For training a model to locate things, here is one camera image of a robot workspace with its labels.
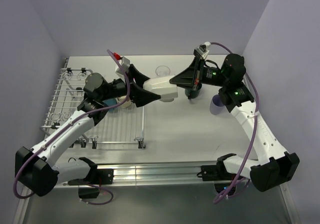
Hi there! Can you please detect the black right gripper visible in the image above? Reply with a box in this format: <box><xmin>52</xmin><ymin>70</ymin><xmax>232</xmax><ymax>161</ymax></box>
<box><xmin>170</xmin><ymin>56</ymin><xmax>229</xmax><ymax>90</ymax></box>

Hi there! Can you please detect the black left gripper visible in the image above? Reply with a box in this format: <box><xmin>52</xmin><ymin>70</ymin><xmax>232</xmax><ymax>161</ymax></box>
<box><xmin>99</xmin><ymin>65</ymin><xmax>160</xmax><ymax>107</ymax></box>

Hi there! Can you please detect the dark green mug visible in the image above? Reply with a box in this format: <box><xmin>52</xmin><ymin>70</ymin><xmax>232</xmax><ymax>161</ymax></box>
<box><xmin>184</xmin><ymin>84</ymin><xmax>202</xmax><ymax>100</ymax></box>

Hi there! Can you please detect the cream tumbler with brown band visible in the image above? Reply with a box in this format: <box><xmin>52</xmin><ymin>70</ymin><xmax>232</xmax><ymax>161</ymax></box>
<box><xmin>117</xmin><ymin>96</ymin><xmax>132</xmax><ymax>108</ymax></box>

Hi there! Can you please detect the white ceramic mug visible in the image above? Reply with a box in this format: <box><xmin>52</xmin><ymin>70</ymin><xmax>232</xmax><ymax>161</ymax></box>
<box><xmin>143</xmin><ymin>75</ymin><xmax>178</xmax><ymax>102</ymax></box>

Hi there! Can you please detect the blue floral mug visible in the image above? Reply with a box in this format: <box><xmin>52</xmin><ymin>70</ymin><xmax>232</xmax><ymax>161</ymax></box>
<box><xmin>103</xmin><ymin>98</ymin><xmax>118</xmax><ymax>113</ymax></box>

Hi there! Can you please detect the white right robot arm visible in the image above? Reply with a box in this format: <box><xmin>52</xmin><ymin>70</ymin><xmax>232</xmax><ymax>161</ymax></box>
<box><xmin>170</xmin><ymin>53</ymin><xmax>300</xmax><ymax>192</ymax></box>

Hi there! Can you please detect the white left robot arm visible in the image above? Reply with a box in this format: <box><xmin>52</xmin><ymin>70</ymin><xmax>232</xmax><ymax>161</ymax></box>
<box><xmin>14</xmin><ymin>65</ymin><xmax>161</xmax><ymax>197</ymax></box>

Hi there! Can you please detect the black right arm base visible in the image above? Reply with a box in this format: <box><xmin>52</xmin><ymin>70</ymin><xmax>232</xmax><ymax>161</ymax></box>
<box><xmin>196</xmin><ymin>164</ymin><xmax>236</xmax><ymax>193</ymax></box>

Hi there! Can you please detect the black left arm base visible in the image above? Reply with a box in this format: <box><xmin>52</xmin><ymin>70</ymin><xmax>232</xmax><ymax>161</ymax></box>
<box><xmin>67</xmin><ymin>168</ymin><xmax>114</xmax><ymax>205</ymax></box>

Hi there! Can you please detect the clear glass tumbler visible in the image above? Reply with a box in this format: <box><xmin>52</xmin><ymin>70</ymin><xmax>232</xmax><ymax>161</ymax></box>
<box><xmin>155</xmin><ymin>65</ymin><xmax>171</xmax><ymax>77</ymax></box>

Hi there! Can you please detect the lavender plastic cup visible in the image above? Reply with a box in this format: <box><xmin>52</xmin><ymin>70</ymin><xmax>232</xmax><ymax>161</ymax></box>
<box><xmin>209</xmin><ymin>94</ymin><xmax>225</xmax><ymax>115</ymax></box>

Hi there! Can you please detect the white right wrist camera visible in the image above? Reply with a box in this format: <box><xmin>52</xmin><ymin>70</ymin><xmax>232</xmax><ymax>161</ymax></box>
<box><xmin>193</xmin><ymin>42</ymin><xmax>211</xmax><ymax>60</ymax></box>

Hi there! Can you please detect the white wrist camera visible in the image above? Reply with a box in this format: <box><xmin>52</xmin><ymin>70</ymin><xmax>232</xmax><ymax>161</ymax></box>
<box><xmin>112</xmin><ymin>52</ymin><xmax>130</xmax><ymax>82</ymax></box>
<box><xmin>193</xmin><ymin>42</ymin><xmax>211</xmax><ymax>60</ymax></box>

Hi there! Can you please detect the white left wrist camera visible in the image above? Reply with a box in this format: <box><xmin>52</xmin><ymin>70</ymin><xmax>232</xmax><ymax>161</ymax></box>
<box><xmin>112</xmin><ymin>52</ymin><xmax>130</xmax><ymax>82</ymax></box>

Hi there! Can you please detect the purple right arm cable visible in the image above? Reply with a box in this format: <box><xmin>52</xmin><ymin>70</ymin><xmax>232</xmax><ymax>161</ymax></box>
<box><xmin>212</xmin><ymin>41</ymin><xmax>260</xmax><ymax>205</ymax></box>

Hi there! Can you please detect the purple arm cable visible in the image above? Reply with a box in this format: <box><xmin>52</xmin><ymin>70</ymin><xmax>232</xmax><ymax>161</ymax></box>
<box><xmin>12</xmin><ymin>48</ymin><xmax>132</xmax><ymax>206</ymax></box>
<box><xmin>212</xmin><ymin>41</ymin><xmax>260</xmax><ymax>205</ymax></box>

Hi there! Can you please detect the white wire dish rack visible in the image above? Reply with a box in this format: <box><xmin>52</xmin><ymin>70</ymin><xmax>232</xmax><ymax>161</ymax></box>
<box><xmin>40</xmin><ymin>66</ymin><xmax>148</xmax><ymax>150</ymax></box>

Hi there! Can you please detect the aluminium rail frame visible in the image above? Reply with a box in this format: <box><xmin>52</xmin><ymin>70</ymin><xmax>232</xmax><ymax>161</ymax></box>
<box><xmin>12</xmin><ymin>55</ymin><xmax>303</xmax><ymax>224</ymax></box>

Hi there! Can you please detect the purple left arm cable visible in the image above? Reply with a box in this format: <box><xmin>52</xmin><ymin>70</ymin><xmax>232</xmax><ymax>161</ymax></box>
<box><xmin>12</xmin><ymin>48</ymin><xmax>132</xmax><ymax>206</ymax></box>

